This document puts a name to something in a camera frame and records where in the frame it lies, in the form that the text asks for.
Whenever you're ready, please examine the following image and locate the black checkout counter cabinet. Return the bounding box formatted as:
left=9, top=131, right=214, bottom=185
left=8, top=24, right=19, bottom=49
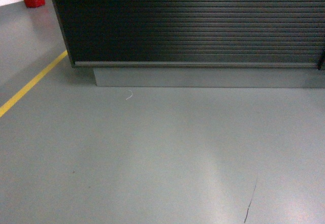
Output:
left=52, top=0, right=324, bottom=88

